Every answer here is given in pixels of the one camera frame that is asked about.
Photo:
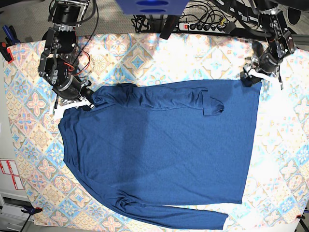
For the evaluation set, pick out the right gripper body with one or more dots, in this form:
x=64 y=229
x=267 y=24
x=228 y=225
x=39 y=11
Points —
x=75 y=89

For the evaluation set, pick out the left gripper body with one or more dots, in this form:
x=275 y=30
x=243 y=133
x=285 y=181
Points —
x=266 y=64

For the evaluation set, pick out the blue long-sleeve T-shirt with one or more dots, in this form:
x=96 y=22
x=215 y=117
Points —
x=149 y=153

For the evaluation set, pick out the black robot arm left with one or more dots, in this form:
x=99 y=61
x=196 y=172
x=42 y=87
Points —
x=274 y=28

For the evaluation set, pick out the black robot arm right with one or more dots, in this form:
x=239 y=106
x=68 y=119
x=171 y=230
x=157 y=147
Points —
x=58 y=63

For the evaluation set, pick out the black power adapter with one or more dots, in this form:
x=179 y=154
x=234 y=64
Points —
x=229 y=27

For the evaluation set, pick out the white red labels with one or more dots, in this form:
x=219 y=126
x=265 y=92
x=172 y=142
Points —
x=9 y=175

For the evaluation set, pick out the red black clamp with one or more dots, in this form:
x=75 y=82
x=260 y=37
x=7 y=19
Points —
x=6 y=52

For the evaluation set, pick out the white power strip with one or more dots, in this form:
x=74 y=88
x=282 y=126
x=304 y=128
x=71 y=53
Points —
x=200 y=27

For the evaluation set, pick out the blue clamp top left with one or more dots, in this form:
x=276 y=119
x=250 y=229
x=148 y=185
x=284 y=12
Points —
x=11 y=36

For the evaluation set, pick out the black clamp bottom left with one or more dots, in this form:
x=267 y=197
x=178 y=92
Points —
x=31 y=210

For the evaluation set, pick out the patterned tile tablecloth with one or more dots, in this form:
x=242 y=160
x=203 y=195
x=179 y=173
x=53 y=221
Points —
x=277 y=189

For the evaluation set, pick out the black clamp bottom right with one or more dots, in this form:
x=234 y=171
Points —
x=300 y=217

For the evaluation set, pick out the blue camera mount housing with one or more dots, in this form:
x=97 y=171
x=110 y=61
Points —
x=152 y=7

